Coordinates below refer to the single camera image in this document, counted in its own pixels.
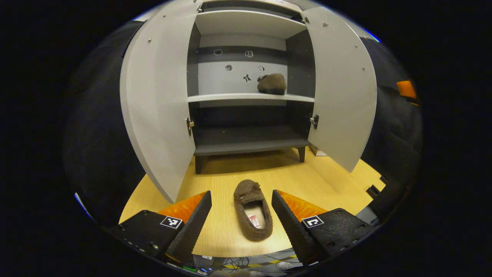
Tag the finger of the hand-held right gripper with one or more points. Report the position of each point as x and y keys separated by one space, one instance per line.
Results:
x=406 y=89

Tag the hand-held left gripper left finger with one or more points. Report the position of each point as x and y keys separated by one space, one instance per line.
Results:
x=196 y=227

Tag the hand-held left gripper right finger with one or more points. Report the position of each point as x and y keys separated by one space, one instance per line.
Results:
x=290 y=225

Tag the brown fuzzy shoe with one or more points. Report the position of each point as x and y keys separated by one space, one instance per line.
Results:
x=248 y=190
x=273 y=84

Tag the white cabinet door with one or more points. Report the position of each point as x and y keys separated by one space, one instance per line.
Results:
x=342 y=96
x=157 y=96

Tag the stack of white books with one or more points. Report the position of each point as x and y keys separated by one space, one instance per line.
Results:
x=319 y=152

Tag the black backdrop cloth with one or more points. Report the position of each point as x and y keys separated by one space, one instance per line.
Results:
x=96 y=146

